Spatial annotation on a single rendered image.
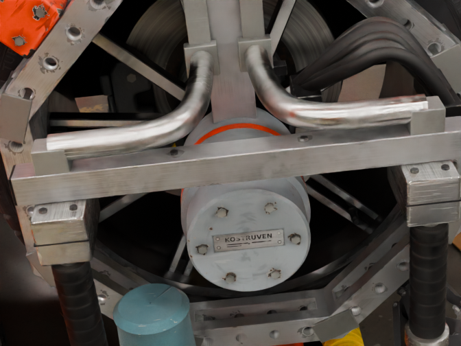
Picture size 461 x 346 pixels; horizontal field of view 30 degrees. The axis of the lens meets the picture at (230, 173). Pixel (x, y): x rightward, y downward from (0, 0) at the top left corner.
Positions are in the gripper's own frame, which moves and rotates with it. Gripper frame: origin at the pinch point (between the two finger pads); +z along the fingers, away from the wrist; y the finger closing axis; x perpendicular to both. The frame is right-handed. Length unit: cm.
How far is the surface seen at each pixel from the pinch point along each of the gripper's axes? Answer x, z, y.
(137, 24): 45, 21, -1
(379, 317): -51, 66, -39
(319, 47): 23.5, 21.0, 11.7
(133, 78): 41.9, 17.4, -6.8
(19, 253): 15, 109, -106
